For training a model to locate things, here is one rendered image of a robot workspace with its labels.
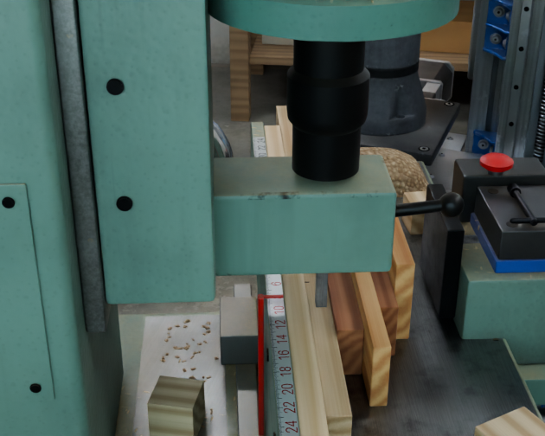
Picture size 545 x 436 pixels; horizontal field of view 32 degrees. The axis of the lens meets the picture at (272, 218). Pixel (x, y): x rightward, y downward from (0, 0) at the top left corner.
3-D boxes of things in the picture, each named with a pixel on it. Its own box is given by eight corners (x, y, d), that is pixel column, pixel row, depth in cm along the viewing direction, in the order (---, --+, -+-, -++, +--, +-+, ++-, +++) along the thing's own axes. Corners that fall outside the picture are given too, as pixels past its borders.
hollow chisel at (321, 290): (326, 307, 77) (329, 254, 74) (316, 307, 77) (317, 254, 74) (325, 301, 78) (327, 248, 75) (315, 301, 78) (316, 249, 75)
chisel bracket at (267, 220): (391, 290, 73) (398, 191, 69) (209, 294, 72) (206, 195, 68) (376, 242, 79) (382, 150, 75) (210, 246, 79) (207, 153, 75)
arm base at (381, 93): (344, 94, 156) (347, 36, 152) (434, 106, 152) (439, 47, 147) (317, 127, 144) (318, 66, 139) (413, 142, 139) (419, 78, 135)
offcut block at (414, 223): (400, 219, 101) (403, 191, 99) (440, 216, 101) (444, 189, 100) (410, 235, 98) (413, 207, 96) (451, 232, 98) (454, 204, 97)
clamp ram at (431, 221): (521, 317, 84) (535, 227, 79) (439, 318, 83) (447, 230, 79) (495, 264, 92) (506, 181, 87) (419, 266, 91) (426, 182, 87)
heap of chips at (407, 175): (433, 196, 106) (436, 166, 104) (310, 199, 105) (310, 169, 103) (419, 163, 113) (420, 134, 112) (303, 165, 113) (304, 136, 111)
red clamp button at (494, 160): (516, 174, 84) (518, 163, 84) (484, 175, 84) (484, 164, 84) (507, 160, 87) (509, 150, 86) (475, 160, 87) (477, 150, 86)
